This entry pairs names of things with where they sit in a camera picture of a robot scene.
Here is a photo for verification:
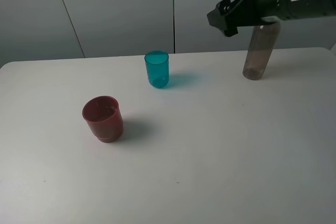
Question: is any translucent grey plastic bottle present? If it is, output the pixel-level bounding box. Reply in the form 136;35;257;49
243;22;281;80

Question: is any red plastic cup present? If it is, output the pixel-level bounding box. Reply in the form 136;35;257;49
82;96;123;143

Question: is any teal transparent plastic cup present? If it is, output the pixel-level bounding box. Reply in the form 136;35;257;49
144;51;169;88

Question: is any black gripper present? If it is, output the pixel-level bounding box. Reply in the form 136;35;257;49
207;0;280;37

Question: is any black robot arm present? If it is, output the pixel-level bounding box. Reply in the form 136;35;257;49
207;0;335;37

